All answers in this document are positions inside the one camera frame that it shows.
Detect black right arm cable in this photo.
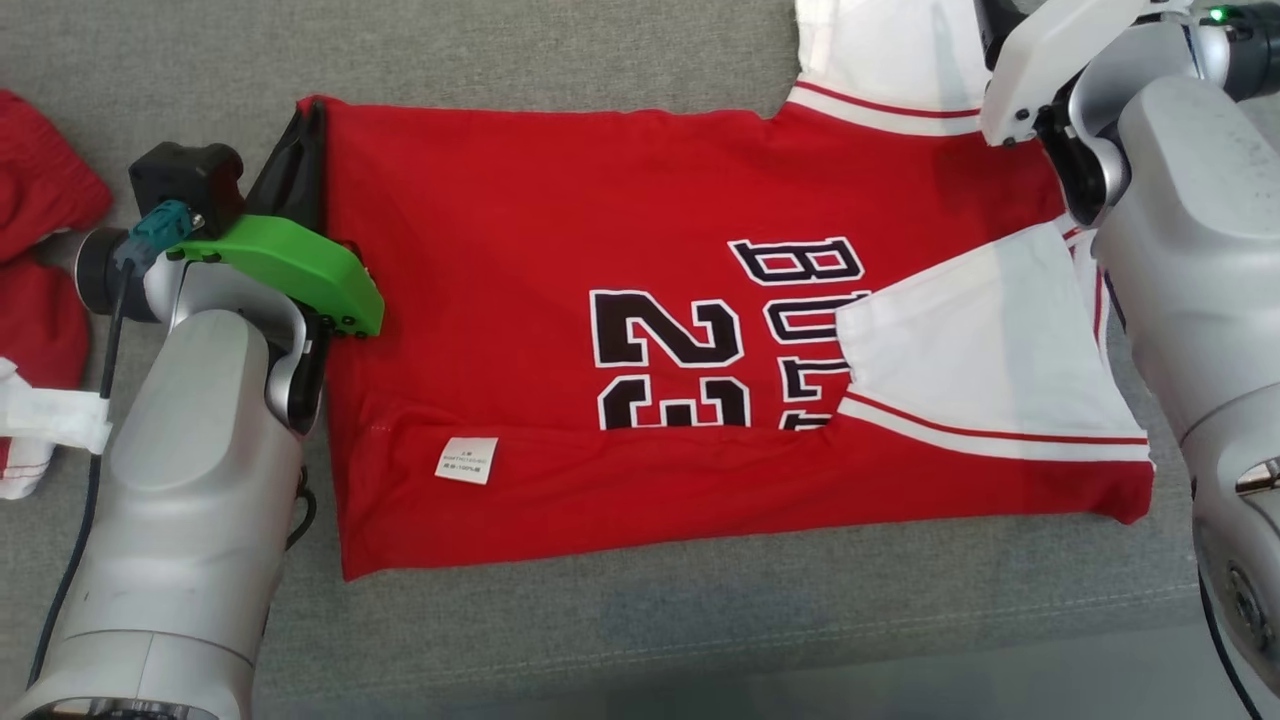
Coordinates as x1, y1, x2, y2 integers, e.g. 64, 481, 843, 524
1195, 570, 1263, 720

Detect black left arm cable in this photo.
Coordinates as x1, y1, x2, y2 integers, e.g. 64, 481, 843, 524
28, 200, 193, 691

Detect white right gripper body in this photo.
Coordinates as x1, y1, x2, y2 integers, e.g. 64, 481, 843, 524
975, 0, 1151, 149

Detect grey fabric sofa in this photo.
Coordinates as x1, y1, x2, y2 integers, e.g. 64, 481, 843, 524
0, 0, 1280, 720

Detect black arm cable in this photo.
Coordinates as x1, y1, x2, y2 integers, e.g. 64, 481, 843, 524
1195, 570, 1263, 720
28, 200, 193, 691

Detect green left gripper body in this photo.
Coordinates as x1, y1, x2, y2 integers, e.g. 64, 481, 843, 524
165, 215, 386, 339

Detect red and white shorts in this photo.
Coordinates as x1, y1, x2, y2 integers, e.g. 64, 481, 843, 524
0, 88, 114, 501

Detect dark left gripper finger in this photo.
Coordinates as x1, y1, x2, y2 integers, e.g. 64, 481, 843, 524
290, 100, 327, 231
247, 105, 311, 218

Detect white left cable tag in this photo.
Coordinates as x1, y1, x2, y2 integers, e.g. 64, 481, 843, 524
0, 358, 113, 456

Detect red and white basketball jersey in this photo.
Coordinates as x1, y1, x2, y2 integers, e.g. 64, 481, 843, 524
297, 0, 1156, 581

